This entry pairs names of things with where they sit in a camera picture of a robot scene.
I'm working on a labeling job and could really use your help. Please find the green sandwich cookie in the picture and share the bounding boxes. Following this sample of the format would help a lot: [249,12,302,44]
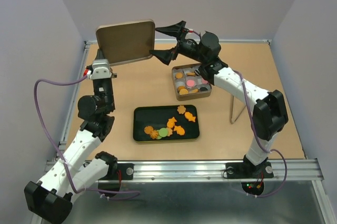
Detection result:
[158,128,169,138]

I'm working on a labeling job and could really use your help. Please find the aluminium rail frame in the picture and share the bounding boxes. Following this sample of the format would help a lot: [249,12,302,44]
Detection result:
[30,40,330,224]

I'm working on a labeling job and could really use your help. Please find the pink sandwich cookie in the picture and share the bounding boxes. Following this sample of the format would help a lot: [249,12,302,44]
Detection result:
[186,79,196,88]

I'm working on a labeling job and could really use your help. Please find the swirl butter cookie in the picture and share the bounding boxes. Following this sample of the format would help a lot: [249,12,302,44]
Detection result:
[177,86,185,91]

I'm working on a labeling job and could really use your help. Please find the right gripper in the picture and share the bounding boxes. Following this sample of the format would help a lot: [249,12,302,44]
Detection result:
[148,21,206,66]

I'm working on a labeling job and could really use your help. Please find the flower shaped cookie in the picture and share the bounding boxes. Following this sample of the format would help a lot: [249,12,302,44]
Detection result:
[177,105,186,114]

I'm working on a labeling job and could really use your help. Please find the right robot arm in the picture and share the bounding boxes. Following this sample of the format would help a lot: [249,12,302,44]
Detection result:
[150,21,289,178]

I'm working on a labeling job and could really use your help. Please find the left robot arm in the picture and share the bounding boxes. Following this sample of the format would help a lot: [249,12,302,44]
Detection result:
[24,49,117,223]

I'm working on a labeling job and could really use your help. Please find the grey tin lid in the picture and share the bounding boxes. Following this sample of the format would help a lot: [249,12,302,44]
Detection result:
[95,19,155,66]

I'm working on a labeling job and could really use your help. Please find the metal tongs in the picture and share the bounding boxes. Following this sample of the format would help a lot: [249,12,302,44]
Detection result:
[229,95,246,124]

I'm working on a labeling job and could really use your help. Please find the fish shaped cookie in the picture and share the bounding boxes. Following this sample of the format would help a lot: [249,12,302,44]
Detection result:
[184,112,196,122]

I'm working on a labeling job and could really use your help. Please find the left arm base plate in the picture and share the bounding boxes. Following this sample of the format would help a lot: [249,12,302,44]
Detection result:
[104,162,134,181]

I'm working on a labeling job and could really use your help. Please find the dotted round biscuit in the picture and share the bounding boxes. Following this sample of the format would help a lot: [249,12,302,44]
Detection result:
[179,89,189,95]

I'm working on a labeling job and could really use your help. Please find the chocolate chip cookie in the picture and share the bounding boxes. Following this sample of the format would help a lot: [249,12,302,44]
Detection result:
[175,72,183,79]
[144,126,154,134]

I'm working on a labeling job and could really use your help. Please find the black serving tray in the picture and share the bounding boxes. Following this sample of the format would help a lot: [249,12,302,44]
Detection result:
[133,105,200,143]

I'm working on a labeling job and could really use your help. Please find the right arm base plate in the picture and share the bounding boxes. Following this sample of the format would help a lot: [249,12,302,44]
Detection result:
[225,162,274,179]

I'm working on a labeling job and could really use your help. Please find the gold cookie tin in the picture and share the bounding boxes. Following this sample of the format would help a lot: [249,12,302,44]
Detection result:
[171,63,212,101]

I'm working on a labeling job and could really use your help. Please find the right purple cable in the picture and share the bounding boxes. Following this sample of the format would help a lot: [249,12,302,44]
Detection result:
[188,29,288,199]

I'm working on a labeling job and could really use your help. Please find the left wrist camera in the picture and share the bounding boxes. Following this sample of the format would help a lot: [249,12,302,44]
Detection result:
[83,59,112,81]

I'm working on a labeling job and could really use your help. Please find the lower swirl cookie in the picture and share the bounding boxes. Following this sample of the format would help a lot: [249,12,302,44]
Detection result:
[150,130,159,139]

